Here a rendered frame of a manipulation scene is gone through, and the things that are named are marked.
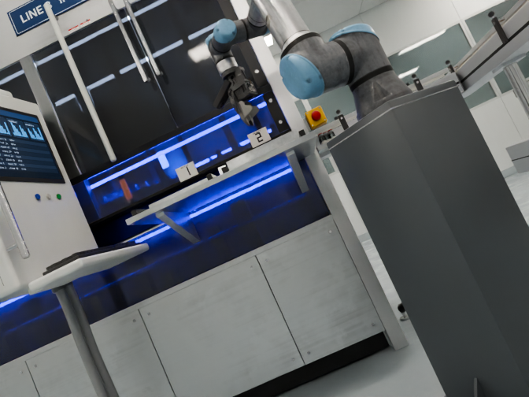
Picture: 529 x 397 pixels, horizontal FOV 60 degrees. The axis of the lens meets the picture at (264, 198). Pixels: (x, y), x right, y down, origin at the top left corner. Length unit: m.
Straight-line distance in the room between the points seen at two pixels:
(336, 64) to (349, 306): 1.08
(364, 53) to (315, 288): 1.04
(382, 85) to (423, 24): 6.07
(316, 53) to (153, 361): 1.45
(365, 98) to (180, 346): 1.31
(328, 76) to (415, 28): 6.07
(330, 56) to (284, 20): 0.15
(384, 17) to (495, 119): 2.10
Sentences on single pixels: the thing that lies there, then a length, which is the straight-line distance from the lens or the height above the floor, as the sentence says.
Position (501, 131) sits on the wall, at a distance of 7.12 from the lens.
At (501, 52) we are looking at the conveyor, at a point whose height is 0.87.
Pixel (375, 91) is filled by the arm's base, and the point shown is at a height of 0.84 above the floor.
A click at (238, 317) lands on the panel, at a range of 1.96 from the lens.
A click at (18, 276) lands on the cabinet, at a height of 0.84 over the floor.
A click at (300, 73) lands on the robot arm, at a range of 1.12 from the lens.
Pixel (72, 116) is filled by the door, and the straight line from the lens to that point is 2.20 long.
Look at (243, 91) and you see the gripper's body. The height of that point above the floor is 1.14.
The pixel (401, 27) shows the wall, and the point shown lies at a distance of 7.15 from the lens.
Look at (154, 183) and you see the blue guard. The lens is 2.00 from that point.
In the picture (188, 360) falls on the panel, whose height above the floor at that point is 0.30.
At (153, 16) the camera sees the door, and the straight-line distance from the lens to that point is 2.20.
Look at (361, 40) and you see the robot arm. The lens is 1.21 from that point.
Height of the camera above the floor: 0.63
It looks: 4 degrees up
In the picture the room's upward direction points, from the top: 25 degrees counter-clockwise
